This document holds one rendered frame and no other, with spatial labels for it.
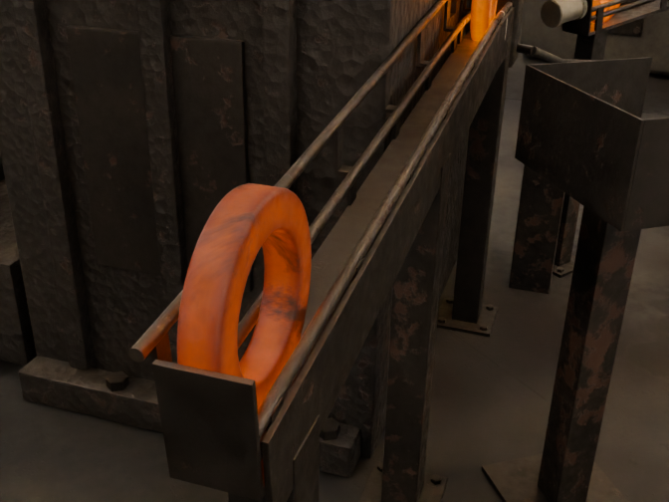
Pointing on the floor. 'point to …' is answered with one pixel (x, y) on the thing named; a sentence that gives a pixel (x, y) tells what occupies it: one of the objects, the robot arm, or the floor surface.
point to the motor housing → (536, 233)
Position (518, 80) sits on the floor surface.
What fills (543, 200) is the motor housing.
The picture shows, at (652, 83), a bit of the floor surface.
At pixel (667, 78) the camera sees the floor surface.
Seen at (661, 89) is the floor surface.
